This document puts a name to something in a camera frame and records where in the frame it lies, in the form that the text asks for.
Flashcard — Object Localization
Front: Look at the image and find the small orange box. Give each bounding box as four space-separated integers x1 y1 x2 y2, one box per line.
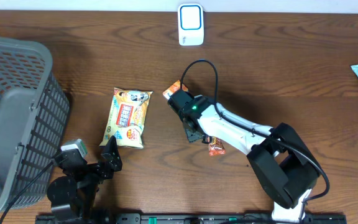
163 80 188 100

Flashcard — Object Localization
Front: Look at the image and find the white barcode scanner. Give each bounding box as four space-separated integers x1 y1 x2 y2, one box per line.
177 3 204 46

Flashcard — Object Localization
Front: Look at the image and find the black left camera cable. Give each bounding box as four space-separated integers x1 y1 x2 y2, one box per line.
0 158 57 224

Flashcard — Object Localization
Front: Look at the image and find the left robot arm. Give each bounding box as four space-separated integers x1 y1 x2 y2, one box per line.
47 136 122 223

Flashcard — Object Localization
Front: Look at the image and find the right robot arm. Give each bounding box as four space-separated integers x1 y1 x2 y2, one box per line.
168 91 330 223

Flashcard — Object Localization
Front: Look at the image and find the red chocolate bar wrapper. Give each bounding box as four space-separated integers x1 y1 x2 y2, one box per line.
208 136 226 156

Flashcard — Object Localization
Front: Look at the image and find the black right camera cable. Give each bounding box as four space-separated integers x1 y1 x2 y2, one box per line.
179 58 331 206

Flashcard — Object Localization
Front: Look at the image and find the black camera cable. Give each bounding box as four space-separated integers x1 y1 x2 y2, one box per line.
179 58 331 206
0 158 57 224

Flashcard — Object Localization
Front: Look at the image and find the yellow snack bag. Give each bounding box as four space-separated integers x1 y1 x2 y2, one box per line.
99 87 153 149

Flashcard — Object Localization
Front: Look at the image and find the grey plastic basket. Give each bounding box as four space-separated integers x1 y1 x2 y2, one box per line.
0 37 70 212

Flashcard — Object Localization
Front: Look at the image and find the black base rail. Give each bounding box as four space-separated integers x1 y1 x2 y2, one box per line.
35 212 348 224

